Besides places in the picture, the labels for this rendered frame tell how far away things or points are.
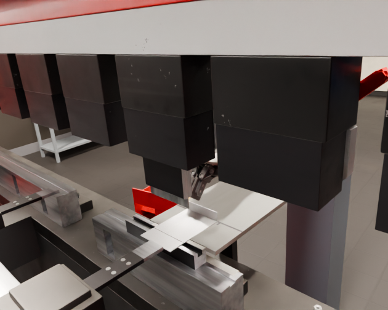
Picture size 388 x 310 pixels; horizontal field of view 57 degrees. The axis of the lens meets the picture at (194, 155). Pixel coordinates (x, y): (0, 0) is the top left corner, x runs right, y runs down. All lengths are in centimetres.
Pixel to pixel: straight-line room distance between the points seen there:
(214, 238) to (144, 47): 36
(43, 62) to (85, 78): 16
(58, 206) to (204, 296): 53
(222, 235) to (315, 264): 89
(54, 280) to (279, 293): 41
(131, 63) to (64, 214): 59
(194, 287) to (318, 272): 95
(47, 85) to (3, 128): 386
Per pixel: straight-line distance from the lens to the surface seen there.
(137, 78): 56
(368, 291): 220
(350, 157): 46
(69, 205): 104
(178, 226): 72
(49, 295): 57
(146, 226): 76
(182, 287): 69
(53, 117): 84
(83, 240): 98
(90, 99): 69
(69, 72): 73
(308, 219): 144
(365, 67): 690
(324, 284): 157
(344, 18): 36
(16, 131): 475
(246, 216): 75
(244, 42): 41
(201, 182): 70
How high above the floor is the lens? 138
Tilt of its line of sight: 20 degrees down
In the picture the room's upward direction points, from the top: 4 degrees counter-clockwise
